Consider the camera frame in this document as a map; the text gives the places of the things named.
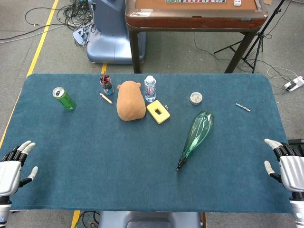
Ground white power strip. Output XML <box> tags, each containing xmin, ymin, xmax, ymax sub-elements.
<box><xmin>282</xmin><ymin>76</ymin><xmax>304</xmax><ymax>92</ymax></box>

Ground blue grey robot torso base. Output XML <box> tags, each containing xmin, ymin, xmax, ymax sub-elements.
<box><xmin>98</xmin><ymin>210</ymin><xmax>201</xmax><ymax>228</ymax></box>

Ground black tripod stand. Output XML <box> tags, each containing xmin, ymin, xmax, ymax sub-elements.
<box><xmin>213</xmin><ymin>0</ymin><xmax>285</xmax><ymax>73</ymax></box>

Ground yellow sponge with hole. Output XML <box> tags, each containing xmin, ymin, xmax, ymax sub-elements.
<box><xmin>146</xmin><ymin>100</ymin><xmax>171</xmax><ymax>124</ymax></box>

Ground brown plush toy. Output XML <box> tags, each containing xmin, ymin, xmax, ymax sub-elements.
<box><xmin>116</xmin><ymin>80</ymin><xmax>147</xmax><ymax>122</ymax></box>

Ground black box device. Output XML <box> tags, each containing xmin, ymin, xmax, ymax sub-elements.
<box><xmin>287</xmin><ymin>139</ymin><xmax>304</xmax><ymax>156</ymax></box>

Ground row of mahjong tiles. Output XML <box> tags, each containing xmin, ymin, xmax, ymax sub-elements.
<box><xmin>165</xmin><ymin>0</ymin><xmax>228</xmax><ymax>4</ymax></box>

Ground green spray bottle black nozzle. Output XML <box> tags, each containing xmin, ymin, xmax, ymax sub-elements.
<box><xmin>175</xmin><ymin>110</ymin><xmax>215</xmax><ymax>172</ymax></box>

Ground brown mahjong table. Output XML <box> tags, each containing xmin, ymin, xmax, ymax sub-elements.
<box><xmin>125</xmin><ymin>0</ymin><xmax>268</xmax><ymax>74</ymax></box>

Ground short wooden pencil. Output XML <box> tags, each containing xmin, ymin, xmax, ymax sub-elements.
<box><xmin>99</xmin><ymin>93</ymin><xmax>113</xmax><ymax>105</ymax></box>

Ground clear plastic water bottle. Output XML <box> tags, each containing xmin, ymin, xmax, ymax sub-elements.
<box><xmin>143</xmin><ymin>75</ymin><xmax>157</xmax><ymax>103</ymax></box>

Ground grey power strip with plugs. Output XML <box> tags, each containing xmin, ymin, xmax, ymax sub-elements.
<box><xmin>72</xmin><ymin>23</ymin><xmax>93</xmax><ymax>46</ymax></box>

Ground blue table cloth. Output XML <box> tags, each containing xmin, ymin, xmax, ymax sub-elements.
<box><xmin>10</xmin><ymin>73</ymin><xmax>293</xmax><ymax>213</ymax></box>

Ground green energy drink can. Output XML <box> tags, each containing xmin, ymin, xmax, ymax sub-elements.
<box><xmin>52</xmin><ymin>87</ymin><xmax>77</xmax><ymax>112</ymax></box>

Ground black tangled floor cables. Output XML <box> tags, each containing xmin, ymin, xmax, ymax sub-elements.
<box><xmin>25</xmin><ymin>0</ymin><xmax>95</xmax><ymax>49</ymax></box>

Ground metal drill bit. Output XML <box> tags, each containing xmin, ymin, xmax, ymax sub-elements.
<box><xmin>235</xmin><ymin>102</ymin><xmax>251</xmax><ymax>112</ymax></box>

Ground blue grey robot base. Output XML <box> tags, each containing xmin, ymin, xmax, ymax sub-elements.
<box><xmin>86</xmin><ymin>0</ymin><xmax>147</xmax><ymax>64</ymax></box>

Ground white cable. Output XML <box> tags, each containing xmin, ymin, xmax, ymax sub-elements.
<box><xmin>267</xmin><ymin>66</ymin><xmax>299</xmax><ymax>83</ymax></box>

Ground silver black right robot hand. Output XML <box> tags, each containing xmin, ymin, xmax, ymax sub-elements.
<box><xmin>264</xmin><ymin>138</ymin><xmax>304</xmax><ymax>193</ymax></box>

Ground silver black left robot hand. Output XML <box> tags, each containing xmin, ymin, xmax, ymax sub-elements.
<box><xmin>0</xmin><ymin>140</ymin><xmax>38</xmax><ymax>197</ymax></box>

